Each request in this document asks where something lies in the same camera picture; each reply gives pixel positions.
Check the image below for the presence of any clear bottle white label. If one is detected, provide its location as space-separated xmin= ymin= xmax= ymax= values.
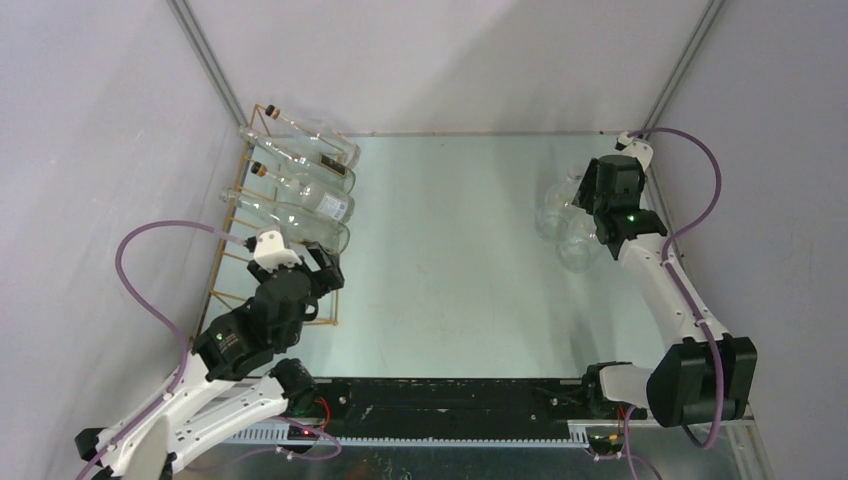
xmin=250 ymin=162 xmax=355 ymax=224

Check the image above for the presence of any clear bottle frosted cap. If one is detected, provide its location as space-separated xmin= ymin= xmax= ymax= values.
xmin=556 ymin=212 xmax=602 ymax=274

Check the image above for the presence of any long clear glass bottle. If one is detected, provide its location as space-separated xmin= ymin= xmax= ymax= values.
xmin=219 ymin=188 xmax=350 ymax=254

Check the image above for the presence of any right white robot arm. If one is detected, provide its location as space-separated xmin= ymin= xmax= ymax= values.
xmin=574 ymin=155 xmax=757 ymax=427

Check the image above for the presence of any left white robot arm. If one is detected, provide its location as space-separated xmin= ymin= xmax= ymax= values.
xmin=74 ymin=237 xmax=344 ymax=479

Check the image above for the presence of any clear bottle black label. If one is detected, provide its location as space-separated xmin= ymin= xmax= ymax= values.
xmin=238 ymin=127 xmax=356 ymax=193

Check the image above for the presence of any clear bottle black cork top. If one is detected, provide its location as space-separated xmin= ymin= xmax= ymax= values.
xmin=264 ymin=104 xmax=361 ymax=168

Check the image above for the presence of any left electronics board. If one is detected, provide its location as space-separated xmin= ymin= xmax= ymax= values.
xmin=286 ymin=425 xmax=321 ymax=442

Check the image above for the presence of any electronics board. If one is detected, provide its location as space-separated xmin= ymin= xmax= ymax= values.
xmin=286 ymin=425 xmax=321 ymax=442
xmin=590 ymin=434 xmax=619 ymax=446

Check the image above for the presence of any right electronics board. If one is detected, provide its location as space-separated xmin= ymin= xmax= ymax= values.
xmin=590 ymin=434 xmax=619 ymax=446

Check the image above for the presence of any gold wire wine rack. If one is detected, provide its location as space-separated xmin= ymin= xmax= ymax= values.
xmin=198 ymin=103 xmax=352 ymax=328

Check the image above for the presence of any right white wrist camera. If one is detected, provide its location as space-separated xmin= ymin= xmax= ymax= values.
xmin=615 ymin=131 xmax=654 ymax=171

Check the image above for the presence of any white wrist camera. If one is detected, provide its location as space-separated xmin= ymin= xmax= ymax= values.
xmin=615 ymin=131 xmax=654 ymax=171
xmin=245 ymin=226 xmax=303 ymax=272

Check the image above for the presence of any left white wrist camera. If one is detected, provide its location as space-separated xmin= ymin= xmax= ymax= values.
xmin=245 ymin=226 xmax=303 ymax=272

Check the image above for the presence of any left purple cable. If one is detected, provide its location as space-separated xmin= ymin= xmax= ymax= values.
xmin=72 ymin=220 xmax=256 ymax=480

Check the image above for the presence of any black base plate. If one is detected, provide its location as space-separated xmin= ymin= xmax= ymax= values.
xmin=317 ymin=377 xmax=621 ymax=441

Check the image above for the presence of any aluminium frame rail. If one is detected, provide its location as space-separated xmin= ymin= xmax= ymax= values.
xmin=153 ymin=377 xmax=757 ymax=452

